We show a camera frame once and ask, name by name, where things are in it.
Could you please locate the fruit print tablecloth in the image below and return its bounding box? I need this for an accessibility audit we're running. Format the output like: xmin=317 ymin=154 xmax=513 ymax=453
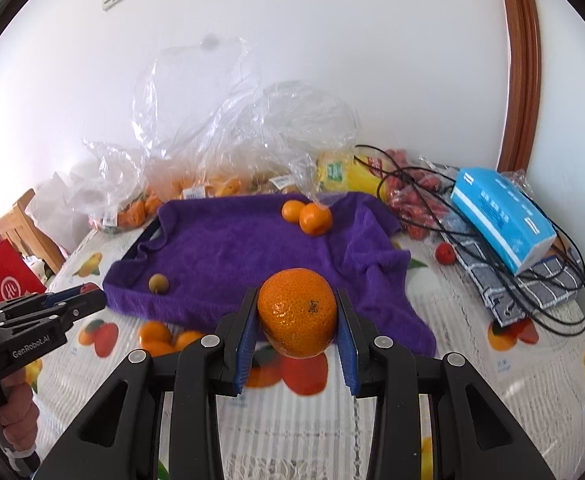
xmin=35 ymin=237 xmax=585 ymax=479

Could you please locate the person's left hand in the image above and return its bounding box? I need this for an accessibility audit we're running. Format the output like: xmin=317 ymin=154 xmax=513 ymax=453
xmin=0 ymin=368 xmax=40 ymax=452

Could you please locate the left clear plastic fruit bag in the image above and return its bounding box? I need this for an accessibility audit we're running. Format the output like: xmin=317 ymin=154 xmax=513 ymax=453
xmin=64 ymin=141 xmax=164 ymax=234

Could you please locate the blue tissue pack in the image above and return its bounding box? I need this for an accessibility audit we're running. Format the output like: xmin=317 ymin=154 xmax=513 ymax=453
xmin=451 ymin=167 xmax=557 ymax=275

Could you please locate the yellow snack package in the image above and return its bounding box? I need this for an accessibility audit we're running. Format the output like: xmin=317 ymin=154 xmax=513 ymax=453
xmin=315 ymin=152 xmax=391 ymax=195

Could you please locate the white plastic bag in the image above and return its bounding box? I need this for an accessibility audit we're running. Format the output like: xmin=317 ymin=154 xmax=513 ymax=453
xmin=26 ymin=174 xmax=91 ymax=255

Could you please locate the black cable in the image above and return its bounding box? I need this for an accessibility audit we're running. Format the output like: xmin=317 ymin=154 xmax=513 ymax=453
xmin=354 ymin=144 xmax=585 ymax=337

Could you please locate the small orange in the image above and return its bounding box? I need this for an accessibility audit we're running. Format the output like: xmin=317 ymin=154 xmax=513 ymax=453
xmin=173 ymin=330 xmax=204 ymax=352
xmin=138 ymin=321 xmax=172 ymax=348
xmin=280 ymin=200 xmax=305 ymax=224

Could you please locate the small red apple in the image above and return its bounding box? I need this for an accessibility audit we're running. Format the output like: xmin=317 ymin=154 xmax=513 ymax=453
xmin=79 ymin=283 xmax=100 ymax=296

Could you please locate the grey checked cloth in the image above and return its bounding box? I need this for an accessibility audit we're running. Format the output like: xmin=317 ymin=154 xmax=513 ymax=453
xmin=442 ymin=233 xmax=585 ymax=327

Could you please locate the purple towel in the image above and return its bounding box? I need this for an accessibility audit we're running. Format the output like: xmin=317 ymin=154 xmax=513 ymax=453
xmin=102 ymin=193 xmax=437 ymax=356

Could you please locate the red paper shopping bag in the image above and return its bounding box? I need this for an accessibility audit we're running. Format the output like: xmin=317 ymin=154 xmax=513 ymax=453
xmin=0 ymin=240 xmax=46 ymax=302

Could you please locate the bag of red fruits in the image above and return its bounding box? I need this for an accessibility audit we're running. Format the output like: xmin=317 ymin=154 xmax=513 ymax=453
xmin=378 ymin=150 xmax=452 ymax=240

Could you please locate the small red fruit by cloth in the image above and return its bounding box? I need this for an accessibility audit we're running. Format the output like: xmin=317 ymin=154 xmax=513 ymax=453
xmin=434 ymin=242 xmax=456 ymax=266

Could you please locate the large orange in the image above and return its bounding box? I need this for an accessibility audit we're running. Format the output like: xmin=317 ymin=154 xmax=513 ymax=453
xmin=142 ymin=340 xmax=176 ymax=358
xmin=258 ymin=268 xmax=338 ymax=360

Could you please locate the wooden chair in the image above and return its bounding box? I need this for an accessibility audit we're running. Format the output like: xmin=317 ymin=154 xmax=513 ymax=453
xmin=0 ymin=188 xmax=66 ymax=274

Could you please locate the brown wooden door frame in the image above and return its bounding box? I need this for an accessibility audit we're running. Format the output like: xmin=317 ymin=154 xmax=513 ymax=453
xmin=497 ymin=0 xmax=542 ymax=171

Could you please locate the large clear plastic fruit bag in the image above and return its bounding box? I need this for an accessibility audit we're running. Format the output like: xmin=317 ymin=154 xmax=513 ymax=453
xmin=132 ymin=36 xmax=359 ymax=200

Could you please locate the small yellow-green fruit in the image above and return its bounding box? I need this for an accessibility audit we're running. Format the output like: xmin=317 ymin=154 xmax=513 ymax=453
xmin=148 ymin=273 xmax=170 ymax=295

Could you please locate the black tray under towel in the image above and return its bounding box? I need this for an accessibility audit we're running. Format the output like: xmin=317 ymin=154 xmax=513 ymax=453
xmin=121 ymin=217 xmax=166 ymax=261

